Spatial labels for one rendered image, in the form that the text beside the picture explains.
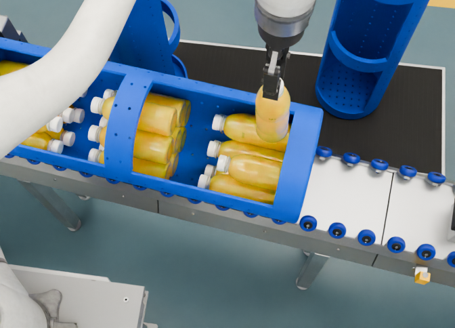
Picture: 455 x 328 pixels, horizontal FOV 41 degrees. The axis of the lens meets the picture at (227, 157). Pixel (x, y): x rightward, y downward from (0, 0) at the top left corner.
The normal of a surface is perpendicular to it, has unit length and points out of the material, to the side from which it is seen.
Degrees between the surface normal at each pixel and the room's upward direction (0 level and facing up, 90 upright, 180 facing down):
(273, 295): 0
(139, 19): 90
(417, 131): 0
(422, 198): 0
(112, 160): 60
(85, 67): 50
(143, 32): 90
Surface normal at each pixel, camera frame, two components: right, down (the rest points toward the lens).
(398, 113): -0.02, -0.37
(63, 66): 0.33, -0.22
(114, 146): -0.19, 0.39
